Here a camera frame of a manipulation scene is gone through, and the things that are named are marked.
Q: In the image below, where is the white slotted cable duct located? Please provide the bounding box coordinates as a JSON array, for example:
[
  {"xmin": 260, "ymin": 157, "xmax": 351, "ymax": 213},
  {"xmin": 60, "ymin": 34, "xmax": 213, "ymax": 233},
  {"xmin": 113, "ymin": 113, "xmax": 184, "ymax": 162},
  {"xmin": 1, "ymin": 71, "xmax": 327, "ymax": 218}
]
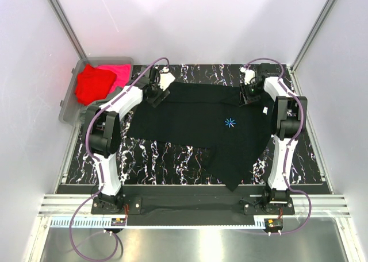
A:
[{"xmin": 51, "ymin": 216, "xmax": 266, "ymax": 230}]

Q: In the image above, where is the aluminium frame rail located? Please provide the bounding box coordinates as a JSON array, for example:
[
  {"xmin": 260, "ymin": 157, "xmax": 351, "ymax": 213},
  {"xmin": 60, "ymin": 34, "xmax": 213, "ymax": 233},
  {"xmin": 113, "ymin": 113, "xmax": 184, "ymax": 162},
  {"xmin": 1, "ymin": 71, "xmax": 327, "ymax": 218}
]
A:
[{"xmin": 38, "ymin": 194, "xmax": 350, "ymax": 218}]

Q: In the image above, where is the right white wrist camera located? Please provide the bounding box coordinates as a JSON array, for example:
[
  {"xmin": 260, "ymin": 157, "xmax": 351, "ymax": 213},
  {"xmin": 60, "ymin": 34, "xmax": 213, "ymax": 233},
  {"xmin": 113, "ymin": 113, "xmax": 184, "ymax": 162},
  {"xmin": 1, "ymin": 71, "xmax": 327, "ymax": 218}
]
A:
[{"xmin": 240, "ymin": 67, "xmax": 256, "ymax": 84}]

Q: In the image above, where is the left yellow connector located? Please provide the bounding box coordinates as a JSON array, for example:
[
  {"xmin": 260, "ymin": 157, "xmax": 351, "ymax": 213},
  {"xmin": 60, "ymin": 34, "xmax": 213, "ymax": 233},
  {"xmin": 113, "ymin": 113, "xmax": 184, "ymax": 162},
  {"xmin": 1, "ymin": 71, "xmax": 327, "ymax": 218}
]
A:
[{"xmin": 111, "ymin": 218, "xmax": 127, "ymax": 226}]

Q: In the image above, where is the clear plastic storage bin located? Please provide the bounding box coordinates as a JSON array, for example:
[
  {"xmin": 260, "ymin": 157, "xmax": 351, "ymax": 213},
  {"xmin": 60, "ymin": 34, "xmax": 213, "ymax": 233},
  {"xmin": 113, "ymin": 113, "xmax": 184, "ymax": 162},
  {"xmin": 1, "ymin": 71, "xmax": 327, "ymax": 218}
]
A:
[{"xmin": 59, "ymin": 56, "xmax": 134, "ymax": 126}]

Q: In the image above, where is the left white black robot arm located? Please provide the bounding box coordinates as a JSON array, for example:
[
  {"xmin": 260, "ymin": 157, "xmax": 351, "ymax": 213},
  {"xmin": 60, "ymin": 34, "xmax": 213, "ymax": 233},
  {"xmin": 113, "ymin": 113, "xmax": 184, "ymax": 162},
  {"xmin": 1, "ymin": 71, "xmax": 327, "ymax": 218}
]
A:
[{"xmin": 83, "ymin": 67, "xmax": 175, "ymax": 214}]

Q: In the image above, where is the black t shirt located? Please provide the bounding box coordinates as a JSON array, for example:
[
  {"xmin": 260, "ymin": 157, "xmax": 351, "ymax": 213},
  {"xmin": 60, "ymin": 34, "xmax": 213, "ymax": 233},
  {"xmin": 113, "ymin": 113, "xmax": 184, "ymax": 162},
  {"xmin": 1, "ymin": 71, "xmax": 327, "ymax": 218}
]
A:
[{"xmin": 127, "ymin": 82, "xmax": 274, "ymax": 191}]

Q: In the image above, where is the pink t shirt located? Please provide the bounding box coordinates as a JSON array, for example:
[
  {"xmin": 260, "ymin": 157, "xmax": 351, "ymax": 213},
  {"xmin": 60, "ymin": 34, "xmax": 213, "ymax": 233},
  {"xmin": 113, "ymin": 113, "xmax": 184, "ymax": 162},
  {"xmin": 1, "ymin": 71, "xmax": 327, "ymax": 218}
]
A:
[{"xmin": 97, "ymin": 64, "xmax": 131, "ymax": 94}]

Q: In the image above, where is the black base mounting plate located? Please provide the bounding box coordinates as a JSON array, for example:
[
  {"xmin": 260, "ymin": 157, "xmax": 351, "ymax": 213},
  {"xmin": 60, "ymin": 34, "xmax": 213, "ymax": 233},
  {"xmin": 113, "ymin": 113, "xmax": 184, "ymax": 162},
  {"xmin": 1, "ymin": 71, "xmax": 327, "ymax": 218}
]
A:
[{"xmin": 91, "ymin": 185, "xmax": 295, "ymax": 228}]

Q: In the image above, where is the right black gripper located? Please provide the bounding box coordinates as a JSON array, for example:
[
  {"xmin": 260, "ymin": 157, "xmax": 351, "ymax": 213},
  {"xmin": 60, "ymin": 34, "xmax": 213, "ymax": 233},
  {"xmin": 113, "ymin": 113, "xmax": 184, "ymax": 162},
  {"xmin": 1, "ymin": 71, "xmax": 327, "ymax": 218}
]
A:
[{"xmin": 238, "ymin": 81, "xmax": 265, "ymax": 107}]

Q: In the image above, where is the right yellow connector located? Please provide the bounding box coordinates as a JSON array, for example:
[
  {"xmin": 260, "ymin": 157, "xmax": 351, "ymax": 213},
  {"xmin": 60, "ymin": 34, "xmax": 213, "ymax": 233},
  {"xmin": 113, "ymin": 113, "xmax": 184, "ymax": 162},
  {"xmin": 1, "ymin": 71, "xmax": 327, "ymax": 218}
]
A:
[{"xmin": 265, "ymin": 218, "xmax": 283, "ymax": 230}]

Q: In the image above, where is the grey t shirt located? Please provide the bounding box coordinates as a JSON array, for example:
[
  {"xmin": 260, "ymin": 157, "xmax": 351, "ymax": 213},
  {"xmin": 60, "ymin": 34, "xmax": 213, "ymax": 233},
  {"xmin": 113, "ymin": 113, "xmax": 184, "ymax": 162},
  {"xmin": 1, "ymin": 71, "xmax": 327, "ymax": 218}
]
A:
[{"xmin": 79, "ymin": 98, "xmax": 109, "ymax": 124}]

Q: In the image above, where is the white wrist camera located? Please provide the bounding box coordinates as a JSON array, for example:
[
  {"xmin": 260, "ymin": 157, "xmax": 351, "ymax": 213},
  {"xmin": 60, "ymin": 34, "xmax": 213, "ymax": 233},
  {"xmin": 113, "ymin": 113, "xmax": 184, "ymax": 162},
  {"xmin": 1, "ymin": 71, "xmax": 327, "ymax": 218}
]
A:
[
  {"xmin": 158, "ymin": 67, "xmax": 175, "ymax": 91},
  {"xmin": 240, "ymin": 67, "xmax": 256, "ymax": 84}
]

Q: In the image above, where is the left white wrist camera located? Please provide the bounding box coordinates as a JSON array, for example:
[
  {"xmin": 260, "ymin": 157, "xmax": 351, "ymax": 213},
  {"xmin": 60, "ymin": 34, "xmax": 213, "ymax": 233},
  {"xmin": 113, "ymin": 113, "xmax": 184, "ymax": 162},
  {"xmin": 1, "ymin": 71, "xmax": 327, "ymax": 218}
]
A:
[{"xmin": 158, "ymin": 67, "xmax": 175, "ymax": 91}]

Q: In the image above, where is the yellow connector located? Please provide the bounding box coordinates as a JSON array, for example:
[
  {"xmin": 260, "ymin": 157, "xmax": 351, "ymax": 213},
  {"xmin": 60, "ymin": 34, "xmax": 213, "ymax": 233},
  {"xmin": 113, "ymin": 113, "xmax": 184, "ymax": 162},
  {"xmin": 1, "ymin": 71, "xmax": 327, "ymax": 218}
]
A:
[
  {"xmin": 265, "ymin": 218, "xmax": 283, "ymax": 230},
  {"xmin": 111, "ymin": 218, "xmax": 127, "ymax": 226}
]

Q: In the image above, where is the red t shirt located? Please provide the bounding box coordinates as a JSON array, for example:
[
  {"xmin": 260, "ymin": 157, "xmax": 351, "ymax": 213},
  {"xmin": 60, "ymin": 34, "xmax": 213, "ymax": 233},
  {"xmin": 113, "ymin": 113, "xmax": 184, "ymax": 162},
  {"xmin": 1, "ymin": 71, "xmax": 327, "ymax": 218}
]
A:
[{"xmin": 75, "ymin": 64, "xmax": 117, "ymax": 105}]

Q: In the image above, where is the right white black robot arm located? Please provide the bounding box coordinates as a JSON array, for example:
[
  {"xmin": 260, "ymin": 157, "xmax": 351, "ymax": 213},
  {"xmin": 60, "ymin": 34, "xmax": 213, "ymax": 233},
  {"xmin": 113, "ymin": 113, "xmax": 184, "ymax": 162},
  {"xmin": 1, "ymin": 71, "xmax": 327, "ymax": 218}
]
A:
[{"xmin": 240, "ymin": 63, "xmax": 310, "ymax": 214}]

